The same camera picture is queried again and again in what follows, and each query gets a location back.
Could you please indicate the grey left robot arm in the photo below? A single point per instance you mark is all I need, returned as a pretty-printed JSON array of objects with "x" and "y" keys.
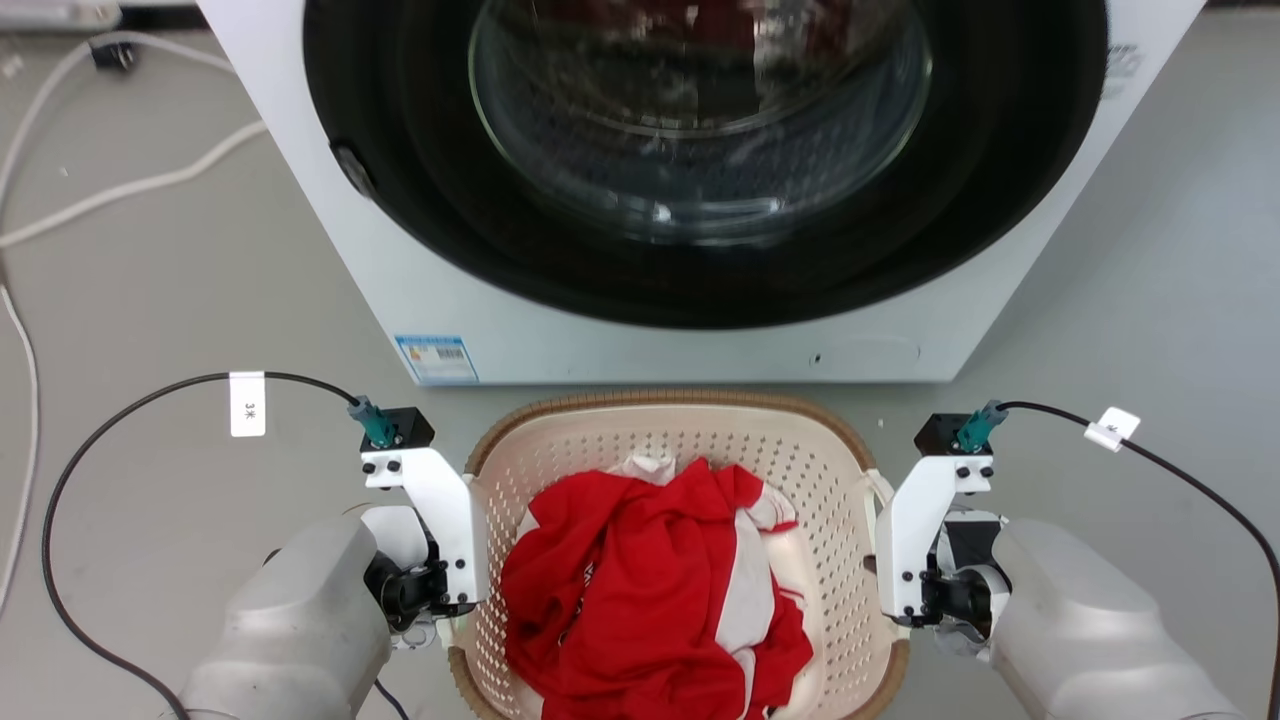
[{"x": 300, "y": 630}]

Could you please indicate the black round glass washer door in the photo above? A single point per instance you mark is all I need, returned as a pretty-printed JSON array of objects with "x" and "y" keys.
[{"x": 700, "y": 270}]

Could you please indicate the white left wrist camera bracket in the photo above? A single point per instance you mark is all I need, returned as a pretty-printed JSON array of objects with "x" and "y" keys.
[{"x": 445, "y": 500}]

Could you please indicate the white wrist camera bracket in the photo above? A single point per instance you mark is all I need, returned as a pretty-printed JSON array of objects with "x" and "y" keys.
[
  {"x": 445, "y": 500},
  {"x": 915, "y": 520}
]

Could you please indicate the red and white garment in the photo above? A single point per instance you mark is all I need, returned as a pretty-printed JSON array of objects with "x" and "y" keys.
[{"x": 640, "y": 590}]

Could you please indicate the white power strip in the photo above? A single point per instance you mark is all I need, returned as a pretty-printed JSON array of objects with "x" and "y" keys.
[{"x": 60, "y": 12}]

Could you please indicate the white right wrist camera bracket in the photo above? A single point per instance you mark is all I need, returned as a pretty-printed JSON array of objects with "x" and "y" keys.
[{"x": 915, "y": 520}]

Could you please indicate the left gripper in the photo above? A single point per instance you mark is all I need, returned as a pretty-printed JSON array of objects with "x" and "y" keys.
[{"x": 400, "y": 585}]

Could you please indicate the white front-load washing machine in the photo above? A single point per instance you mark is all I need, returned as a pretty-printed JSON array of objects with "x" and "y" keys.
[{"x": 620, "y": 350}]

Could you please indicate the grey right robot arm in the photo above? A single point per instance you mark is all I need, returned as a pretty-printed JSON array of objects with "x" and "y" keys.
[{"x": 1080, "y": 630}]

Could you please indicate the beige perforated laundry basket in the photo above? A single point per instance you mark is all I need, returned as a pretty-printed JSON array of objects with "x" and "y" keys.
[{"x": 640, "y": 430}]

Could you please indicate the black plug on floor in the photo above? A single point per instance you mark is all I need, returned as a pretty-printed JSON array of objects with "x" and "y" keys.
[{"x": 113, "y": 55}]

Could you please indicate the blue white energy label sticker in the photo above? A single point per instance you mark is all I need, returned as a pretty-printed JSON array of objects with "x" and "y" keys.
[{"x": 437, "y": 359}]

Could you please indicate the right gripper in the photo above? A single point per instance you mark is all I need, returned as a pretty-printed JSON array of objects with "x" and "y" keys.
[{"x": 962, "y": 585}]

